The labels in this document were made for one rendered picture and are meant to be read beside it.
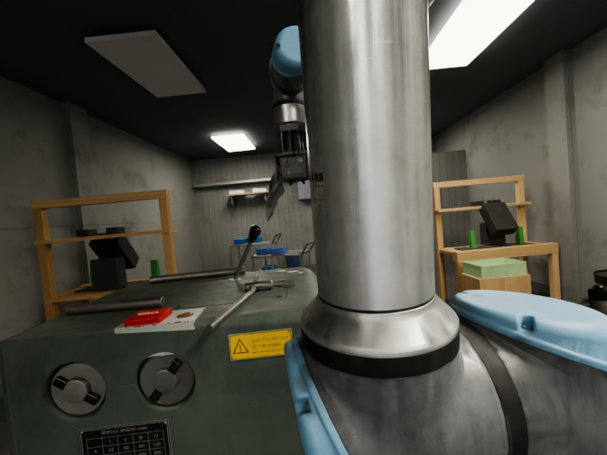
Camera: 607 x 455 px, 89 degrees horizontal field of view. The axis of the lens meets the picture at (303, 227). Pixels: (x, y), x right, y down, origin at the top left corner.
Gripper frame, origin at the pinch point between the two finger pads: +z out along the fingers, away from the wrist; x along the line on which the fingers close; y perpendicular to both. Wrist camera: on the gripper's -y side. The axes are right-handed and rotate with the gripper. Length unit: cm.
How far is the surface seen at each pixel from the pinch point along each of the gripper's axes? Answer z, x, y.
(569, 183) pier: -14, 294, -331
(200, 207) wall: -52, -333, -709
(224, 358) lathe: 22.9, -13.1, 19.8
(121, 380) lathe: 24.8, -30.5, 22.3
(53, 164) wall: -89, -317, -269
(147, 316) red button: 14.7, -26.0, 20.2
